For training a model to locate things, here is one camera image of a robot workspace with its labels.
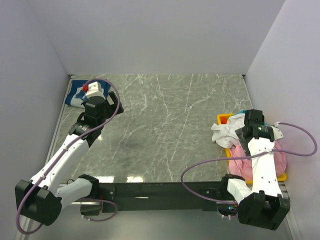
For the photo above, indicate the black base beam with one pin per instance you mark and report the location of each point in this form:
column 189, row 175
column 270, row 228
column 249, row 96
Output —
column 146, row 196

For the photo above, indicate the yellow plastic tray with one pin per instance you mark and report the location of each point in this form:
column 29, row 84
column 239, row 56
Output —
column 243, row 167

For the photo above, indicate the orange t shirt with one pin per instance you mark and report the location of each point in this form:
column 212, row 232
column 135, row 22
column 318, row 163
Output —
column 223, row 120

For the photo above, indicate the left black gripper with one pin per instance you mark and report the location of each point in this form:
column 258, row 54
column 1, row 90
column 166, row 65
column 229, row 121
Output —
column 113, row 108

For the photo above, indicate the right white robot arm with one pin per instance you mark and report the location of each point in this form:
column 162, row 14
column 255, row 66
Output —
column 263, row 204

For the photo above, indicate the white t shirt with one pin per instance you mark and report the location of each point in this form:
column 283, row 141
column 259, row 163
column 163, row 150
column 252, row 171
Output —
column 225, row 134

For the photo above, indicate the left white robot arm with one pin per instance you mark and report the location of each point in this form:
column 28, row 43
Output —
column 41, row 198

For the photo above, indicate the teal t shirt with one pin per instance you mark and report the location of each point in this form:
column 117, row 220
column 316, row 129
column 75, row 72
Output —
column 241, row 112

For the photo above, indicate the folded blue printed t shirt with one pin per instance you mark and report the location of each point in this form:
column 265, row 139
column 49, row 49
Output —
column 76, row 96

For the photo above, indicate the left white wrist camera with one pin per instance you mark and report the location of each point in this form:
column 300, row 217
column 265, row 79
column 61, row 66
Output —
column 93, row 89

